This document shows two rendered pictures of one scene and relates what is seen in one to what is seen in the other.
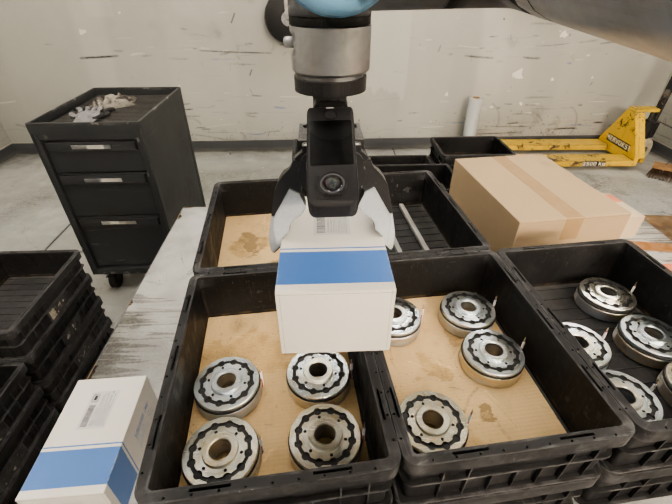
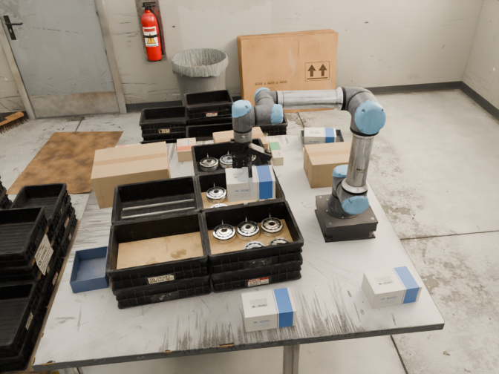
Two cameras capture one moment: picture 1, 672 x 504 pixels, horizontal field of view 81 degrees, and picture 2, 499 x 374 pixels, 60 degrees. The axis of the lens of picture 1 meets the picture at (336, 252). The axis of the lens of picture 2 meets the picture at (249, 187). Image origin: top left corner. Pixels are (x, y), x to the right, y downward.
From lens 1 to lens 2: 176 cm
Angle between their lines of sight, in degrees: 71
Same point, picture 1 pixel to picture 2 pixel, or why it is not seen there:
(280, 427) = (266, 240)
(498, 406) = not seen: hidden behind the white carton
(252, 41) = not seen: outside the picture
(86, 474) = (284, 294)
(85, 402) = (256, 309)
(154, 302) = (168, 337)
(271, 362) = (239, 245)
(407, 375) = not seen: hidden behind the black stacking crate
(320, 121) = (252, 147)
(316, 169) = (264, 152)
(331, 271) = (266, 174)
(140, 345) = (205, 330)
